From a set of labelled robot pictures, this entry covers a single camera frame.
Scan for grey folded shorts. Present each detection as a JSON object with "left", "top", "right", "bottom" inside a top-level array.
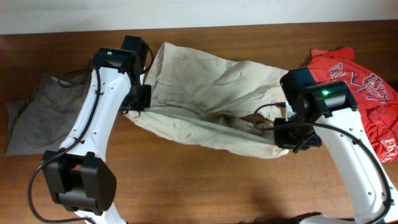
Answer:
[{"left": 6, "top": 75, "right": 90, "bottom": 156}]

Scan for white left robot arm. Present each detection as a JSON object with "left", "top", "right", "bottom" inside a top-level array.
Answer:
[{"left": 38, "top": 47, "right": 152, "bottom": 223}]

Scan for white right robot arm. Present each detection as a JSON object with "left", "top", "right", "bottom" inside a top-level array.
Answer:
[{"left": 274, "top": 81, "right": 397, "bottom": 223}]

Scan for red printed t-shirt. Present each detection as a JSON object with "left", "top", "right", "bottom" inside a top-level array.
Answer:
[{"left": 307, "top": 47, "right": 397, "bottom": 163}]

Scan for beige khaki shorts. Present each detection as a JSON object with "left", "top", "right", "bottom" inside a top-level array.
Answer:
[{"left": 127, "top": 42, "right": 287, "bottom": 159}]

